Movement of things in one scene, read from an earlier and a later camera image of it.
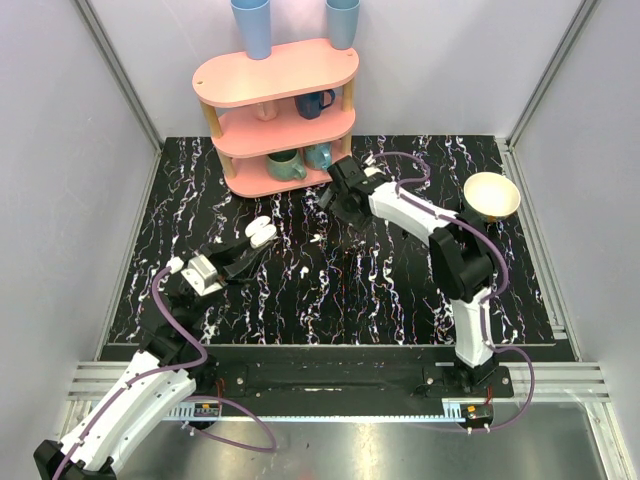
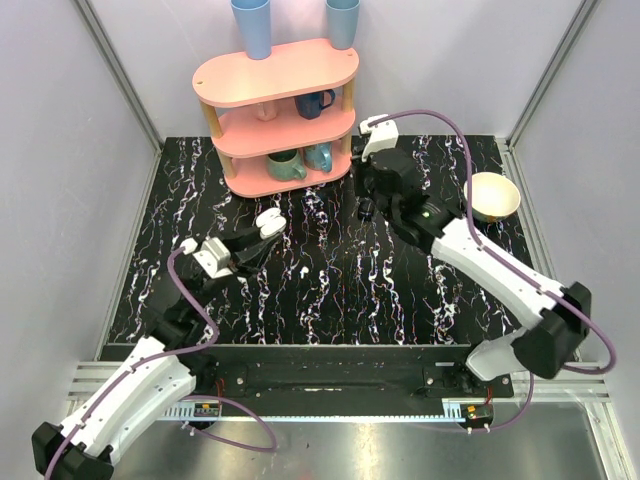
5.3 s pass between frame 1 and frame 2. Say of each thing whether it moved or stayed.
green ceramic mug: stayed
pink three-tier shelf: stayed
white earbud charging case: moved
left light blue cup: stayed
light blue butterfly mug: stayed
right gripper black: moved
